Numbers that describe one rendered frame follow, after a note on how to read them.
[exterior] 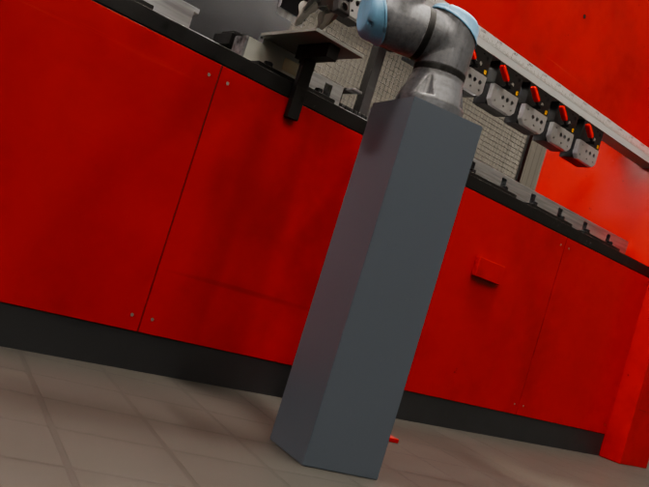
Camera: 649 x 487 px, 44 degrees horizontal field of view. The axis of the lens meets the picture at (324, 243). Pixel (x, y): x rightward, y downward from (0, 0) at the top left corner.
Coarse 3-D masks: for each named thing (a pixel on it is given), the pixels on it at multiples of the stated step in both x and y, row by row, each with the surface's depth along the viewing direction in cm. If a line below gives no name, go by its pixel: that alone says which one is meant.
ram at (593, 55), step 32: (448, 0) 275; (480, 0) 284; (512, 0) 295; (544, 0) 306; (576, 0) 318; (608, 0) 332; (640, 0) 346; (512, 32) 298; (544, 32) 309; (576, 32) 321; (608, 32) 335; (640, 32) 350; (512, 64) 300; (544, 64) 312; (576, 64) 325; (608, 64) 339; (640, 64) 354; (608, 96) 342; (640, 96) 358; (608, 128) 346; (640, 128) 361; (640, 160) 370
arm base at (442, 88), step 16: (416, 64) 174; (432, 64) 171; (416, 80) 171; (432, 80) 170; (448, 80) 170; (464, 80) 174; (400, 96) 172; (416, 96) 169; (432, 96) 168; (448, 96) 169
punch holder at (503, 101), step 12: (492, 72) 297; (516, 72) 302; (492, 84) 296; (504, 84) 299; (516, 84) 303; (480, 96) 299; (492, 96) 295; (504, 96) 299; (516, 96) 304; (492, 108) 301; (504, 108) 300
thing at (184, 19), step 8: (144, 0) 208; (152, 0) 209; (160, 0) 211; (168, 0) 212; (176, 0) 213; (160, 8) 211; (168, 8) 212; (176, 8) 214; (184, 8) 215; (192, 8) 217; (168, 16) 213; (176, 16) 214; (184, 16) 216; (184, 24) 216
